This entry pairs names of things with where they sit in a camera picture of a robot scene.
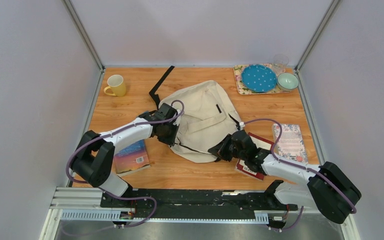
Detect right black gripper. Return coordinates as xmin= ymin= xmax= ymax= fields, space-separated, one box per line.
xmin=208 ymin=134 xmax=247 ymax=163

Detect beige canvas backpack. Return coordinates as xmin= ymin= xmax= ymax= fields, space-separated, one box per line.
xmin=149 ymin=66 xmax=242 ymax=164

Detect blue sunset cover book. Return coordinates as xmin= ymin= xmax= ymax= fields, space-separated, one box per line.
xmin=113 ymin=140 xmax=151 ymax=177

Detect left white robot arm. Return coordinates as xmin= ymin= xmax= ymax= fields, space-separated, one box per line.
xmin=65 ymin=101 xmax=185 ymax=208

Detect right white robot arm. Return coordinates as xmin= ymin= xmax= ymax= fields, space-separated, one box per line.
xmin=208 ymin=130 xmax=362 ymax=224

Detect red white cover book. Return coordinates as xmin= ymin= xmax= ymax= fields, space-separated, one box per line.
xmin=235 ymin=132 xmax=274 ymax=181

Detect yellow mug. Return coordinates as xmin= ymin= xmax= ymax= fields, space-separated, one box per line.
xmin=103 ymin=74 xmax=127 ymax=97

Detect floral cover notebook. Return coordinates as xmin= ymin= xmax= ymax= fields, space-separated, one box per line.
xmin=272 ymin=123 xmax=308 ymax=164

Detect floral tray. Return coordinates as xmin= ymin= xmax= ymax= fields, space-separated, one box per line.
xmin=233 ymin=63 xmax=294 ymax=95

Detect blue dotted plate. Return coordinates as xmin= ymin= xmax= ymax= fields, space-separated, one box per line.
xmin=240 ymin=64 xmax=277 ymax=93

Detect light green bowl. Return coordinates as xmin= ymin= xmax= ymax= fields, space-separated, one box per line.
xmin=277 ymin=72 xmax=299 ymax=92

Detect clear glass cup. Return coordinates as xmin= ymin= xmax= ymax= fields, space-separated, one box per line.
xmin=272 ymin=54 xmax=289 ymax=75

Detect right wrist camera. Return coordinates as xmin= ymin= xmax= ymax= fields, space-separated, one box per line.
xmin=237 ymin=121 xmax=246 ymax=130

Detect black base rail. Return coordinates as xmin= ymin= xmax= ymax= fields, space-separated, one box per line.
xmin=100 ymin=188 xmax=298 ymax=220

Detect left aluminium frame post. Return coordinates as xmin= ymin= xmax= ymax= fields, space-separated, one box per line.
xmin=61 ymin=0 xmax=105 ymax=73

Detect aluminium frame post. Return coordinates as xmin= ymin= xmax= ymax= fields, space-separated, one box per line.
xmin=61 ymin=0 xmax=105 ymax=73
xmin=294 ymin=0 xmax=342 ymax=73

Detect right aluminium frame post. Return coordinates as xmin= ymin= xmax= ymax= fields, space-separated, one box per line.
xmin=294 ymin=0 xmax=342 ymax=73

